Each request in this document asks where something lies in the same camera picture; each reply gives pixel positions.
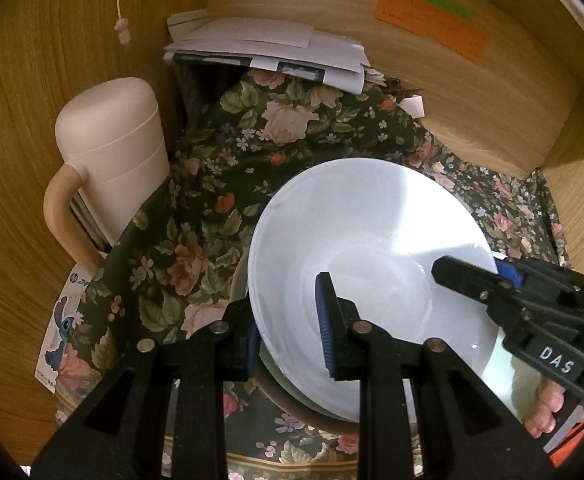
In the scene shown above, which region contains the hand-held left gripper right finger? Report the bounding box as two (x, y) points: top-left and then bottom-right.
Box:
(314, 271), (558, 480)

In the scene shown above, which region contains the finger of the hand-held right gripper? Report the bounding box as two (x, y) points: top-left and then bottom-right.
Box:
(494, 256), (584, 307)
(431, 254), (529, 332)

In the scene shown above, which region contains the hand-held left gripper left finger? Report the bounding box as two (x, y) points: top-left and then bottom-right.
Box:
(31, 297), (263, 480)

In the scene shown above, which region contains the mint green plate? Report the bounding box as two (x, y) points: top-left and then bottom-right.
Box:
(482, 337), (543, 426)

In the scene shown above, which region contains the pink bowl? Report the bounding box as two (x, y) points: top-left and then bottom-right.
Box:
(228, 255), (368, 436)

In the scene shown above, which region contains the white bowl with black dots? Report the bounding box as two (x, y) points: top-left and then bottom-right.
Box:
(247, 157), (500, 423)

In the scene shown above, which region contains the person's right hand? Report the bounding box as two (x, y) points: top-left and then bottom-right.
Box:
(524, 379), (566, 439)

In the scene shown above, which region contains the small pink paper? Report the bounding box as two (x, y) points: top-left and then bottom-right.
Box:
(399, 95), (427, 118)

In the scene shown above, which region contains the cartoon printed card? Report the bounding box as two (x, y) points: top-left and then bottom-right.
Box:
(34, 270), (98, 393)

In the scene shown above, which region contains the floral tablecloth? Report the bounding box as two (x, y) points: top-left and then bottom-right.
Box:
(54, 67), (573, 480)

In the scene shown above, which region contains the pink lidded mug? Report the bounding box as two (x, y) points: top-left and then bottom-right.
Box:
(43, 77), (171, 271)

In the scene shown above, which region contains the orange sticky note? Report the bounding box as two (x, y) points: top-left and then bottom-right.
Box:
(374, 0), (488, 64)

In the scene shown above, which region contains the stack of white papers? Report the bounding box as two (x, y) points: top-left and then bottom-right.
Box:
(162, 7), (385, 96)

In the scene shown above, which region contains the beaded hanging cord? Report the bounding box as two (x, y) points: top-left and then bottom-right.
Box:
(114, 0), (133, 46)

